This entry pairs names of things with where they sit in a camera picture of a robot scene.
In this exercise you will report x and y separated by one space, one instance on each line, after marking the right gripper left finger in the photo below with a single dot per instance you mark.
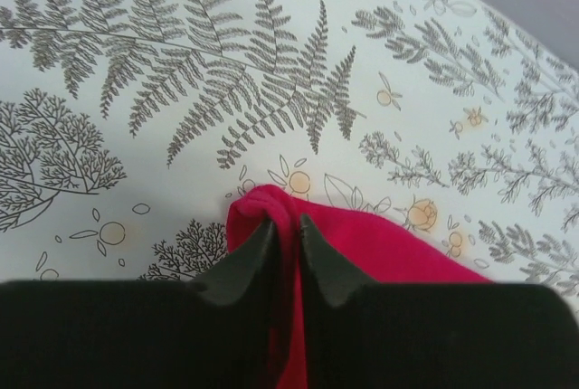
248 273

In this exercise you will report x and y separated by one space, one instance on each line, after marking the magenta red t shirt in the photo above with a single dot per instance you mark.
327 330

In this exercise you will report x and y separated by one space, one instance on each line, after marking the floral patterned table mat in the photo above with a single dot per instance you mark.
128 127

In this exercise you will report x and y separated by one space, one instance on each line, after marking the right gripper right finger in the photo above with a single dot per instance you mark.
327 275

